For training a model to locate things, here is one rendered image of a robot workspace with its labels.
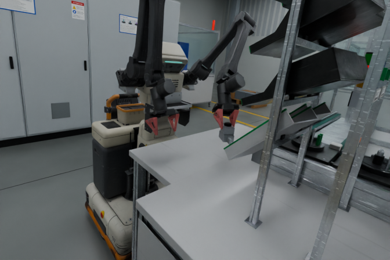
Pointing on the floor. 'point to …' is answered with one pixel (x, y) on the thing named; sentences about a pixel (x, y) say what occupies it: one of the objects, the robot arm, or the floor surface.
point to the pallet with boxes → (244, 97)
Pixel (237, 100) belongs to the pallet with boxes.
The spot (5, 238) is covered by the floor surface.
